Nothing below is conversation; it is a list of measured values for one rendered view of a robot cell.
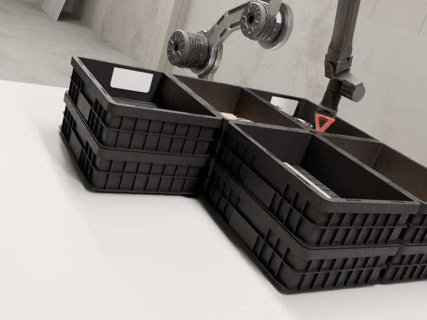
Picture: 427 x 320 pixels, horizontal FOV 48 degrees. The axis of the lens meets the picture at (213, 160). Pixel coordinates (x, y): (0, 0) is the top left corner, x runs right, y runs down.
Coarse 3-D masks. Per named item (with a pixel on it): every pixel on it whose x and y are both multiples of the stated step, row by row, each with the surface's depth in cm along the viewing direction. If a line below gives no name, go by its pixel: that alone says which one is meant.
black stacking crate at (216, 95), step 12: (192, 84) 155; (204, 84) 157; (216, 84) 159; (204, 96) 159; (216, 96) 161; (228, 96) 164; (240, 96) 165; (216, 108) 164; (228, 108) 166; (240, 108) 164; (252, 108) 158; (264, 108) 153; (252, 120) 158; (264, 120) 152; (276, 120) 147; (216, 132) 125; (216, 144) 124; (216, 156) 124
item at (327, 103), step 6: (324, 96) 160; (330, 96) 158; (336, 96) 158; (324, 102) 160; (330, 102) 158; (336, 102) 159; (318, 108) 158; (324, 108) 157; (330, 108) 159; (336, 108) 160
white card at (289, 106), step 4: (272, 100) 173; (276, 100) 174; (280, 100) 175; (284, 100) 176; (288, 100) 177; (292, 100) 178; (276, 104) 175; (280, 104) 176; (284, 104) 176; (288, 104) 177; (292, 104) 178; (296, 104) 179; (284, 108) 177; (288, 108) 178; (292, 108) 179; (288, 112) 179; (292, 112) 180
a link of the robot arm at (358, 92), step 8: (328, 64) 153; (328, 72) 154; (344, 72) 156; (344, 80) 152; (352, 80) 151; (360, 80) 151; (344, 88) 153; (352, 88) 151; (360, 88) 151; (344, 96) 154; (352, 96) 151; (360, 96) 153
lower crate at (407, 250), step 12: (396, 252) 110; (408, 252) 111; (420, 252) 113; (396, 264) 113; (408, 264) 115; (420, 264) 117; (384, 276) 113; (396, 276) 115; (408, 276) 118; (420, 276) 120
